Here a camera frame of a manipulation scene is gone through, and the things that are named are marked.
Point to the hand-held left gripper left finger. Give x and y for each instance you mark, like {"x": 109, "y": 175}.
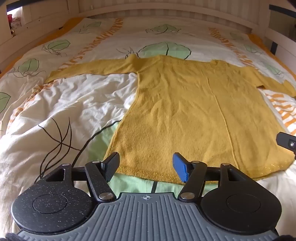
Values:
{"x": 112, "y": 165}

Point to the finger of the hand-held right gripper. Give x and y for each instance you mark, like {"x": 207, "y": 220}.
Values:
{"x": 285, "y": 141}

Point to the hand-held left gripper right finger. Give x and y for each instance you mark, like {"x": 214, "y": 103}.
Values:
{"x": 180, "y": 167}

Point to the yellow knit sweater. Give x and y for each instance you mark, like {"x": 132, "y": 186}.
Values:
{"x": 185, "y": 109}

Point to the leaf print duvet cover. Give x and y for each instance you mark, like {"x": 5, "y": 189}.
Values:
{"x": 69, "y": 102}

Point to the white shelf with dark trim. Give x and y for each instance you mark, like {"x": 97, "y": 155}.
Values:
{"x": 16, "y": 11}
{"x": 281, "y": 27}

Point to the floral cloth on shelf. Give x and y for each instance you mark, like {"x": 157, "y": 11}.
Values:
{"x": 17, "y": 25}

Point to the red object on shelf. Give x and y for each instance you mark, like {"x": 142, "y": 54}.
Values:
{"x": 9, "y": 17}

